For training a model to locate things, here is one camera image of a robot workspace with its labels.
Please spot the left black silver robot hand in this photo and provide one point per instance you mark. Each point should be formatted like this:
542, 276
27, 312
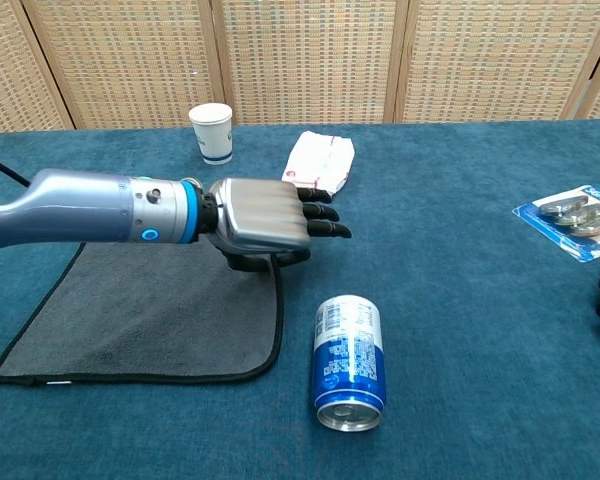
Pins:
260, 215

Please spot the green and grey cloth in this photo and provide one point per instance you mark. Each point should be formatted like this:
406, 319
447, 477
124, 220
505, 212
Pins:
155, 320

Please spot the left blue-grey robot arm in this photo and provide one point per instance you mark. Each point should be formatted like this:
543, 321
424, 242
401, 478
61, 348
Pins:
70, 205

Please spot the white tissue packet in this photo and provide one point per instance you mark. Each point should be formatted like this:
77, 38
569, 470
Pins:
325, 155

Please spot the white paper cup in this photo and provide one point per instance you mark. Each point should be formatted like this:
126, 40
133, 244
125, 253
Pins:
215, 135

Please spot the blue white drink can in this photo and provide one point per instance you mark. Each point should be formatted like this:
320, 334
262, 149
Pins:
350, 360

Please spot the teal table cover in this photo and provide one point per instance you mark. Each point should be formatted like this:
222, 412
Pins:
455, 325

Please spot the blue blister pack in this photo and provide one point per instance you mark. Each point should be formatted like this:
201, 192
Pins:
570, 220

